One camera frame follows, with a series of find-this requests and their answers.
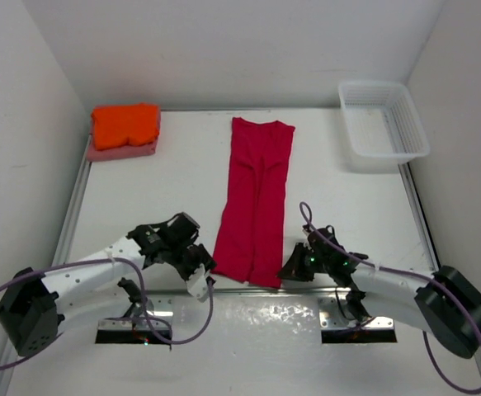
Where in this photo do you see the metal base plate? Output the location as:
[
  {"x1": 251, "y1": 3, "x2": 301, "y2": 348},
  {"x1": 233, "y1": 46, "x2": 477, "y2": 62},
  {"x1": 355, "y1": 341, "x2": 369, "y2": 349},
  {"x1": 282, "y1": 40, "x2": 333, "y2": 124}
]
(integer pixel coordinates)
[
  {"x1": 317, "y1": 292, "x2": 394, "y2": 332},
  {"x1": 97, "y1": 298, "x2": 173, "y2": 331}
]

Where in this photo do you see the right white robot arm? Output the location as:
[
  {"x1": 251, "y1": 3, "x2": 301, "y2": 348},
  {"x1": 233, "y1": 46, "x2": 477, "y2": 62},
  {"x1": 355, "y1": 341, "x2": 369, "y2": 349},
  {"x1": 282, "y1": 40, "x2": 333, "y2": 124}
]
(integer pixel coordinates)
[{"x1": 277, "y1": 225, "x2": 481, "y2": 359}]

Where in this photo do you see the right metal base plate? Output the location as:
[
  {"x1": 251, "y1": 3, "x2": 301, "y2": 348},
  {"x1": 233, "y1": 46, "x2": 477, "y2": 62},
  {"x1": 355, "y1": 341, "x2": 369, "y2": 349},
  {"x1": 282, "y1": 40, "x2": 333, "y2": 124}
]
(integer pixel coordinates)
[{"x1": 317, "y1": 292, "x2": 394, "y2": 332}]

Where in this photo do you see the white plastic basket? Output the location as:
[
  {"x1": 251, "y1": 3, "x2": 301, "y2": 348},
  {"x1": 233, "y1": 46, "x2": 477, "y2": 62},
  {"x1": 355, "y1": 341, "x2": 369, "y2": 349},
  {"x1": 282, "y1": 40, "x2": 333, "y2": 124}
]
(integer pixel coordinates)
[{"x1": 338, "y1": 80, "x2": 430, "y2": 167}]

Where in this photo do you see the black thin cable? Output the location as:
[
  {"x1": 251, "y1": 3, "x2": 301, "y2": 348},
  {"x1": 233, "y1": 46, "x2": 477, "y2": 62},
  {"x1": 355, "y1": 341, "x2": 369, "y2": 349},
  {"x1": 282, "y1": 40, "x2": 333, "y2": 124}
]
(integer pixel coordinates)
[{"x1": 334, "y1": 286, "x2": 373, "y2": 327}]

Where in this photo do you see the orange t shirt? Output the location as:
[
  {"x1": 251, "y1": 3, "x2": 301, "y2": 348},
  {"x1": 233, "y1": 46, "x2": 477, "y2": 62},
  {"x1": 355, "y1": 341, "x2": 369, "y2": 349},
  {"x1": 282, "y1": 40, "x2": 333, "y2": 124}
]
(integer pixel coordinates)
[{"x1": 91, "y1": 103, "x2": 161, "y2": 151}]

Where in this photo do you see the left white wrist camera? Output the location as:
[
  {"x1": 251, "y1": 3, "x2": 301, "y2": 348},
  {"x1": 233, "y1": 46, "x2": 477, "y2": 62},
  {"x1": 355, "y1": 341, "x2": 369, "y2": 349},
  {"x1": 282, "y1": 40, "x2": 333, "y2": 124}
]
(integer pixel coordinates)
[{"x1": 186, "y1": 264, "x2": 209, "y2": 303}]

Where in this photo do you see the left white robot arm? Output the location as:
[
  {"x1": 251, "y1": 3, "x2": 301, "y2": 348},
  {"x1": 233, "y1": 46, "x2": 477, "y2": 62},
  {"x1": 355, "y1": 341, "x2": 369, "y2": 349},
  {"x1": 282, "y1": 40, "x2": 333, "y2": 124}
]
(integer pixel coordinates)
[{"x1": 0, "y1": 212, "x2": 216, "y2": 357}]

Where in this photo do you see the salmon pink t shirt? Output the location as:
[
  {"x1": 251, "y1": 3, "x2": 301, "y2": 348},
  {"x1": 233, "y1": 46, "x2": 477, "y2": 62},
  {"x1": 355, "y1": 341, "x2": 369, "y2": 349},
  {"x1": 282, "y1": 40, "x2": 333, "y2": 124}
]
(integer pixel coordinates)
[{"x1": 86, "y1": 140, "x2": 158, "y2": 163}]

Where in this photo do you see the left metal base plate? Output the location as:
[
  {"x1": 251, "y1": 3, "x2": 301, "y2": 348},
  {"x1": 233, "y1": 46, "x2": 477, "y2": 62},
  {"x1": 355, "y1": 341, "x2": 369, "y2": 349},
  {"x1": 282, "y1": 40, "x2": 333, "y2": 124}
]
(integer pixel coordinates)
[{"x1": 97, "y1": 298, "x2": 173, "y2": 331}]

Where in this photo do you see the white foam front board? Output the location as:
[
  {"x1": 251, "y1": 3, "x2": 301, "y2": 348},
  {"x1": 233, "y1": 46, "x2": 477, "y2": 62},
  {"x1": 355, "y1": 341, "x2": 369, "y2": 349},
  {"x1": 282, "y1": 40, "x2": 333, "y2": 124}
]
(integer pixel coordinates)
[{"x1": 8, "y1": 295, "x2": 481, "y2": 395}]

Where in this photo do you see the magenta t shirt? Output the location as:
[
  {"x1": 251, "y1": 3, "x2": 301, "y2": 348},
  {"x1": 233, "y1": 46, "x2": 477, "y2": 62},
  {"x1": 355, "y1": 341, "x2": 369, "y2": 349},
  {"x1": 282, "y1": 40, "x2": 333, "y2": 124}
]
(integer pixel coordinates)
[{"x1": 213, "y1": 117, "x2": 295, "y2": 289}]

